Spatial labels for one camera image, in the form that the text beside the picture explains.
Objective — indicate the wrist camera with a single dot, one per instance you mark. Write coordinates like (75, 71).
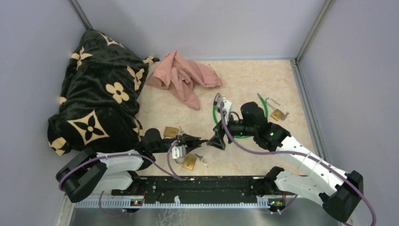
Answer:
(178, 151)
(224, 108)

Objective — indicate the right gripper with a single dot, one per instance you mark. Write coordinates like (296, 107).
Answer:
(218, 140)

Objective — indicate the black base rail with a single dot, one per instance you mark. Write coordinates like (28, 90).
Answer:
(202, 189)

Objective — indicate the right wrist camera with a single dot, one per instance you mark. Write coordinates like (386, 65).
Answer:
(224, 108)

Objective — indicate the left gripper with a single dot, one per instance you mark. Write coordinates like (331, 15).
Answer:
(186, 138)

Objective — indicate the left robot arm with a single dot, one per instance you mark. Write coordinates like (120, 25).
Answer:
(92, 172)

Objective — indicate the aluminium frame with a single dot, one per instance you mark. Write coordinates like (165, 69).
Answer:
(295, 61)

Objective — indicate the brass padlock on cable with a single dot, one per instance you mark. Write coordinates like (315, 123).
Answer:
(277, 114)

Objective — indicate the pink cloth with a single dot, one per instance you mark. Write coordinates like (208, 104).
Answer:
(181, 76)

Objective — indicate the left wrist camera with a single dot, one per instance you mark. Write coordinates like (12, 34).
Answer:
(178, 151)

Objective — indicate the black floral blanket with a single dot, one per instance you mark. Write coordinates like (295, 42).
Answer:
(99, 98)

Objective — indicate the green cable lock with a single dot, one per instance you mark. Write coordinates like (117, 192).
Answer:
(219, 97)

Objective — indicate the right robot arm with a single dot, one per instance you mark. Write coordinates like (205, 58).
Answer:
(337, 191)

